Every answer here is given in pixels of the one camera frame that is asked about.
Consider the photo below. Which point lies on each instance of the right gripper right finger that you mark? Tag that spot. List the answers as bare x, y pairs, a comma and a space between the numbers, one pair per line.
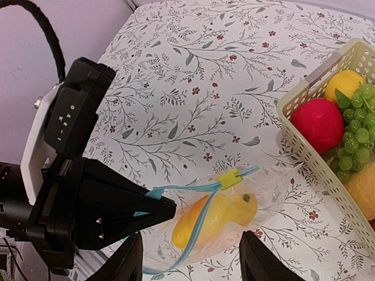
258, 263

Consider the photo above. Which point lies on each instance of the red apple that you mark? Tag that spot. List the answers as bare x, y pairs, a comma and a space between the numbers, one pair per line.
320, 122

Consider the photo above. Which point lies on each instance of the yellow lemon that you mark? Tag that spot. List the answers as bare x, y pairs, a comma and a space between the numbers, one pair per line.
347, 82

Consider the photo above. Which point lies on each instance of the clear zip top bag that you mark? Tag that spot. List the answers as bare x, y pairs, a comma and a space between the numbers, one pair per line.
269, 184

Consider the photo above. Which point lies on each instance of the floral table cloth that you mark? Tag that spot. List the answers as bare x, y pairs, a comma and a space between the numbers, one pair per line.
196, 92

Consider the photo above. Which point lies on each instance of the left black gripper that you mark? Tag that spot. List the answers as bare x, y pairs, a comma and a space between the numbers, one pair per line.
57, 223

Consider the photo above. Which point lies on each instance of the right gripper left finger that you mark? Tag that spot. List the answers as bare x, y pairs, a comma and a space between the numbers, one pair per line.
125, 264

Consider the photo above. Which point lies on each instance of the yellow mango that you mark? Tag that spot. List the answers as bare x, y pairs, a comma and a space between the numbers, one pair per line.
240, 209

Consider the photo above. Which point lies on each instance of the green grape bunch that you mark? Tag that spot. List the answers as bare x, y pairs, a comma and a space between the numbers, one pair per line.
357, 145

